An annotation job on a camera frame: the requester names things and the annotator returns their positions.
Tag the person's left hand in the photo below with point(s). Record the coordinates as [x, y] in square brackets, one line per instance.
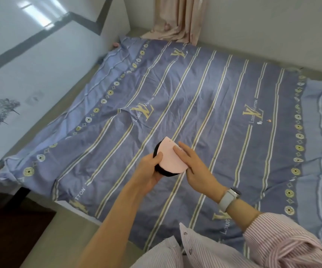
[145, 171]

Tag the person's right hand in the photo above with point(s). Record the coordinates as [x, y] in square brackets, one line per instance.
[196, 170]

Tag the person's right thumb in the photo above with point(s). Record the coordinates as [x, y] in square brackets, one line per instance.
[181, 156]

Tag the person's left thumb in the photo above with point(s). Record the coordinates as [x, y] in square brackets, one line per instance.
[156, 158]

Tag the pink and black lint brush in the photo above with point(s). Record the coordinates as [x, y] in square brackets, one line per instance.
[172, 160]

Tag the person's right forearm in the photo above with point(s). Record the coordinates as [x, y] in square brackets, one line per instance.
[239, 213]

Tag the person's left forearm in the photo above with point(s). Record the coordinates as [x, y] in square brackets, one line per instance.
[108, 223]

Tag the blue striped duvet cover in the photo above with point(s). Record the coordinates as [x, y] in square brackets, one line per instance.
[161, 122]

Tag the white wrist watch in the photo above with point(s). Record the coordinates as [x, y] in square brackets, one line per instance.
[229, 198]

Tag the pink striped shirt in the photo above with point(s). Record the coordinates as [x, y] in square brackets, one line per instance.
[233, 245]

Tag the pink curtain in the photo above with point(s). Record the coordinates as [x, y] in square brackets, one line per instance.
[177, 18]

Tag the light blue striped bed sheet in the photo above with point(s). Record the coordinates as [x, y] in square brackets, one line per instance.
[321, 153]

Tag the dark wooden furniture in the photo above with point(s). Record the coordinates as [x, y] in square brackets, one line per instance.
[8, 228]

